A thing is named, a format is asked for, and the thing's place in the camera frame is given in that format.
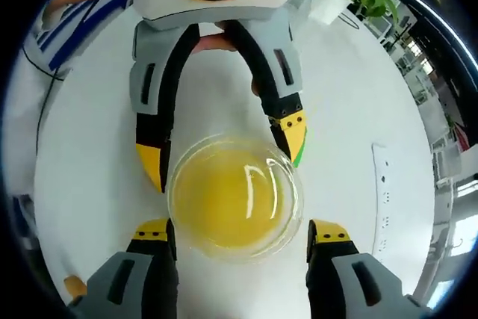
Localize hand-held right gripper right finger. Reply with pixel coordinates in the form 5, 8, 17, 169
305, 218, 430, 319

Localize wooden bottle cap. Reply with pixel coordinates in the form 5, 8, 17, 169
63, 275, 87, 297

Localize white plant pot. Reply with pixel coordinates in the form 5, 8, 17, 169
308, 0, 350, 25

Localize person's left hand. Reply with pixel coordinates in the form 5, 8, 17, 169
192, 22, 262, 96

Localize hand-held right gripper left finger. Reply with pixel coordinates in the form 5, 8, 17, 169
66, 217, 179, 319

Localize white blue striped clothing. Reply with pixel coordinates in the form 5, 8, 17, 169
20, 0, 134, 84

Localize clear glass Petri dish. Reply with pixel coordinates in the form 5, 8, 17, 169
170, 139, 305, 264

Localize thin black cable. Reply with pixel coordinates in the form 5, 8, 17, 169
22, 0, 126, 163

